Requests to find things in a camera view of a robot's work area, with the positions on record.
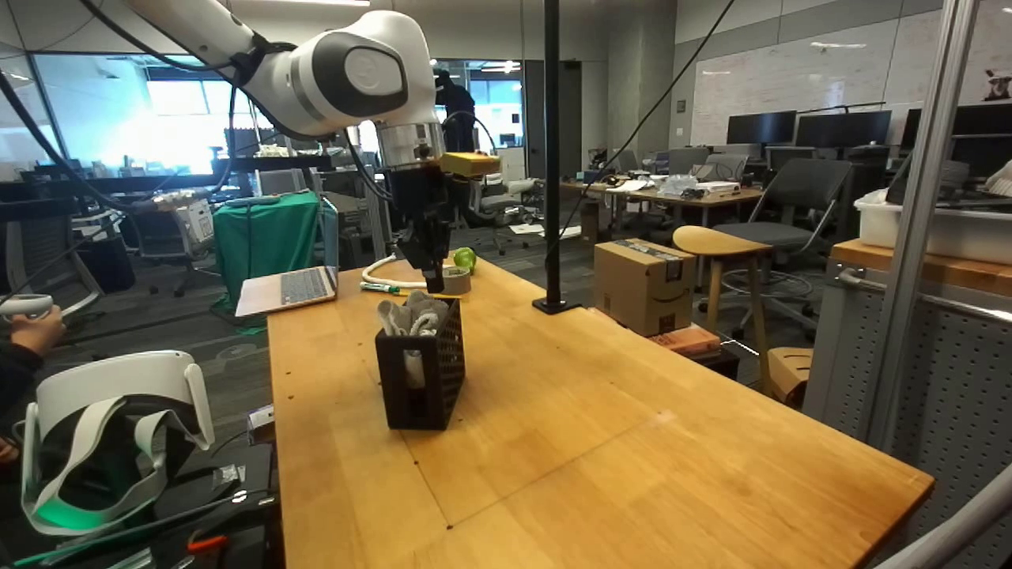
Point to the white terry cloth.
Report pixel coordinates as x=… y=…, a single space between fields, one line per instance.
x=419 y=318

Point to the black vertical pole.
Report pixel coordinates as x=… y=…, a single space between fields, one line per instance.
x=553 y=297

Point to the cardboard box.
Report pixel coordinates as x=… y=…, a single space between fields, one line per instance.
x=644 y=285

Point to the white VR headset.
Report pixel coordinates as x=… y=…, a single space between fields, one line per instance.
x=96 y=441

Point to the green tennis ball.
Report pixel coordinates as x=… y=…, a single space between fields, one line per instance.
x=462 y=259

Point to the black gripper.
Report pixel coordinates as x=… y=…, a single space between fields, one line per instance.
x=421 y=201

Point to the silver laptop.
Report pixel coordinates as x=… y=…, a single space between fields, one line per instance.
x=287 y=292

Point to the wooden stool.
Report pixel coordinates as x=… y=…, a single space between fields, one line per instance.
x=721 y=254

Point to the green cloth covered cart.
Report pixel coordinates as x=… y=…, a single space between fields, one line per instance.
x=263 y=238

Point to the person's hand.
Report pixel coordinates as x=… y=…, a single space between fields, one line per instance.
x=40 y=332

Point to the black perforated box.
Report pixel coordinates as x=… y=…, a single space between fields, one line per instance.
x=445 y=372

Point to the black office chair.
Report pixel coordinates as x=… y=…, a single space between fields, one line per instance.
x=796 y=206

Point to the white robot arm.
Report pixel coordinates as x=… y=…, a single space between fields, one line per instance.
x=376 y=70

